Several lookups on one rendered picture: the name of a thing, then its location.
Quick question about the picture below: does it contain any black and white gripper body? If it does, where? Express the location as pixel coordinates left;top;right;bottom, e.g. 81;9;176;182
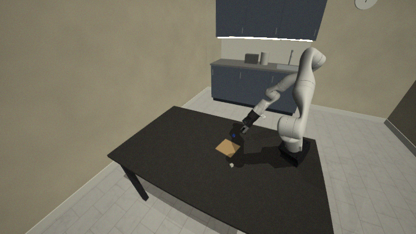
242;105;266;128

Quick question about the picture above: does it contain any tan square mat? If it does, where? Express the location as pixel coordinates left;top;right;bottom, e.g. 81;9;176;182
215;139;240;158

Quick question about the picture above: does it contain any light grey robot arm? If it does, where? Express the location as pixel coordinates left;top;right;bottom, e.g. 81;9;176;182
257;47;326;153

